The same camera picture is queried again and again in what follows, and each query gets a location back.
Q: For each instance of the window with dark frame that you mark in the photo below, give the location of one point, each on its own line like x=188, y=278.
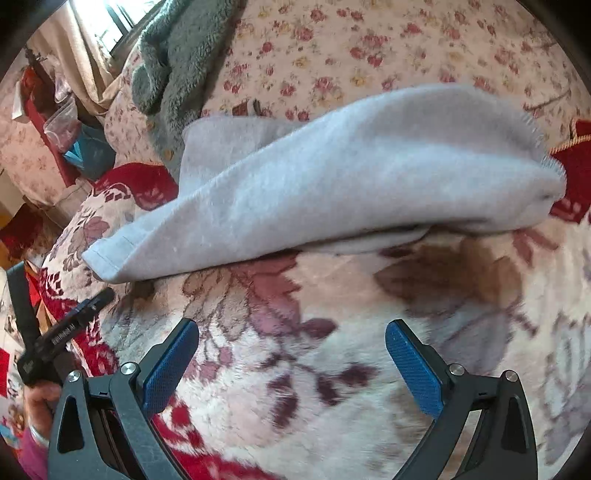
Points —
x=111, y=22

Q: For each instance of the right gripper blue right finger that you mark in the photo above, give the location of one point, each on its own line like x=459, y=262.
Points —
x=503, y=445

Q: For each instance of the red floral plush blanket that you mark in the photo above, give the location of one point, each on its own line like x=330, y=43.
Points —
x=292, y=379

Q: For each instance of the small-flower pink bedsheet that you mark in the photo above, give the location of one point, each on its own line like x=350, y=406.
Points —
x=302, y=59

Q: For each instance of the light grey sweatpants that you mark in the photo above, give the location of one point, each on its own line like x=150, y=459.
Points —
x=374, y=174

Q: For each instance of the person's left hand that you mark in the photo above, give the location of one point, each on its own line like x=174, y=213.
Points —
x=37, y=406

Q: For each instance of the blue plastic bag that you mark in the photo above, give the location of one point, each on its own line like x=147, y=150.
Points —
x=91, y=154

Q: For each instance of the grey-green fleece garment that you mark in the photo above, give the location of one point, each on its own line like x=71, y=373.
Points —
x=179, y=50

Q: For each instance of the beige curtain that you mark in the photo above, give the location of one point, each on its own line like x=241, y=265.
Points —
x=92, y=74

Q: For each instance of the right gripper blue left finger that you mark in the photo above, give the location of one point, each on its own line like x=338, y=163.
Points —
x=103, y=425

